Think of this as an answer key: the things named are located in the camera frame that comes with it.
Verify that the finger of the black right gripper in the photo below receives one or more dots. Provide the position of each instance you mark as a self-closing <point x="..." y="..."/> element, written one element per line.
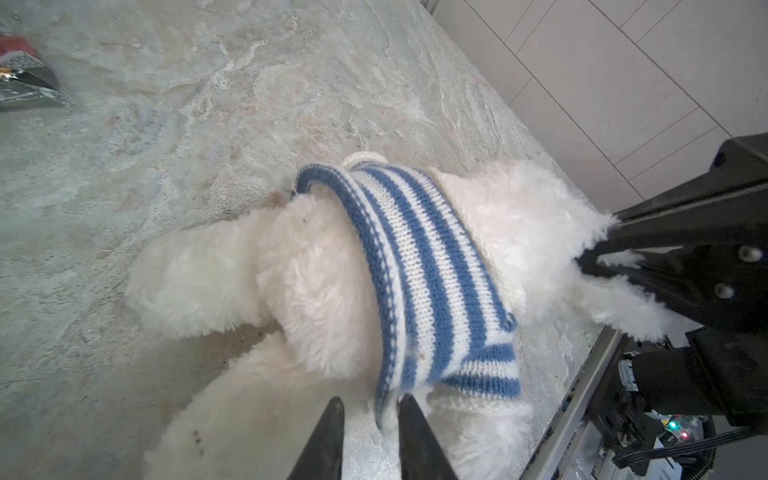
<point x="701" y="247"/>

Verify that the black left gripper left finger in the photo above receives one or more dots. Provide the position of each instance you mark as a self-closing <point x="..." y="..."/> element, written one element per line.
<point x="322" y="456"/>

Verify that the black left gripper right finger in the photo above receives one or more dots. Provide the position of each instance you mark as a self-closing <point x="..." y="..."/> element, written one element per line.
<point x="420" y="454"/>

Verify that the blue white striped knit sweater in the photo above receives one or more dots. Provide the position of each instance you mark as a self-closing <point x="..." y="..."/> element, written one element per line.
<point x="442" y="317"/>

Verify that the white fluffy teddy bear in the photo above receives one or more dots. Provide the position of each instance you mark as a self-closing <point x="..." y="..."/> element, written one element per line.
<point x="301" y="266"/>

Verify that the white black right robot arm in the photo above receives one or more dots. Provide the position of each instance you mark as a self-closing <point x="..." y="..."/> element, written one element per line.
<point x="718" y="373"/>

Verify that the right circuit board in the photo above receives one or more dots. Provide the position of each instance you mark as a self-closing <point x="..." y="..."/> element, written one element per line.
<point x="678" y="429"/>

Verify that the bag of colourful small parts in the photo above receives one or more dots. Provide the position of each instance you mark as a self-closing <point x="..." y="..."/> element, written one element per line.
<point x="27" y="82"/>

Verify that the aluminium front mounting rail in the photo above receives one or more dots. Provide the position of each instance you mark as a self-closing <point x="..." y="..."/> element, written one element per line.
<point x="564" y="424"/>

